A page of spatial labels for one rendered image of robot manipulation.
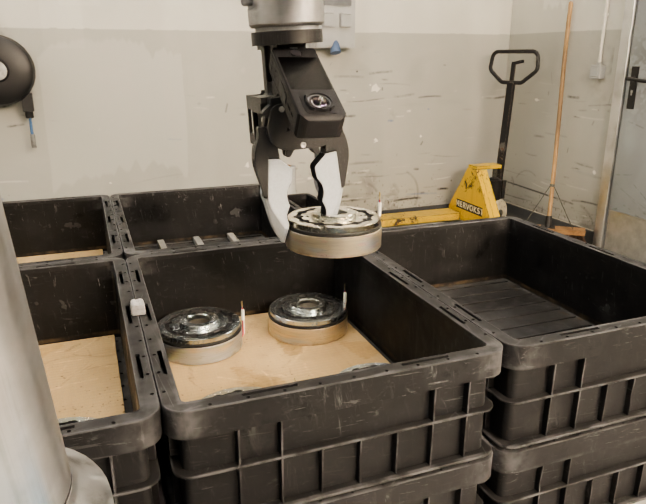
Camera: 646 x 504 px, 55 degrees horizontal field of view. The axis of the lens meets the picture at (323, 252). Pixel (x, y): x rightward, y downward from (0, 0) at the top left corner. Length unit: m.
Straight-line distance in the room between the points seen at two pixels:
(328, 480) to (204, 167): 3.60
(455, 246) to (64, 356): 0.57
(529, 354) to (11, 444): 0.44
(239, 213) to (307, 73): 0.68
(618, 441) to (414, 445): 0.23
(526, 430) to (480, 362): 0.11
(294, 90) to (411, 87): 3.98
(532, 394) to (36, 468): 0.46
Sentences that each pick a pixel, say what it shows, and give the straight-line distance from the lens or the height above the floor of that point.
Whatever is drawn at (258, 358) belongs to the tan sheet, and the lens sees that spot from 0.76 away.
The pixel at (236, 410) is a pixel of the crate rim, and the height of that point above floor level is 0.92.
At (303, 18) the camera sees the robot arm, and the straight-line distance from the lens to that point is 0.62.
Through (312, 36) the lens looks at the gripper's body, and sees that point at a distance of 0.63.
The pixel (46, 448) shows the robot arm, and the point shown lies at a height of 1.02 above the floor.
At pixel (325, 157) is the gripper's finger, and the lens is 0.65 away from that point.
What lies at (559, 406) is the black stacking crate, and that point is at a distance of 0.66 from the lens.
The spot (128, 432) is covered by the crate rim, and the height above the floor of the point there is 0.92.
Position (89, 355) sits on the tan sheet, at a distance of 0.81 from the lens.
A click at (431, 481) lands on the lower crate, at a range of 0.60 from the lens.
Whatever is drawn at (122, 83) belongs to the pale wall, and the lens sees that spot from 3.96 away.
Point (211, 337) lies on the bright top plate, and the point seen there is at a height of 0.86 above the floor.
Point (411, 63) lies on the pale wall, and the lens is 4.54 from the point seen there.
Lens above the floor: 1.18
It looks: 18 degrees down
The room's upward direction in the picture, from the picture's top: straight up
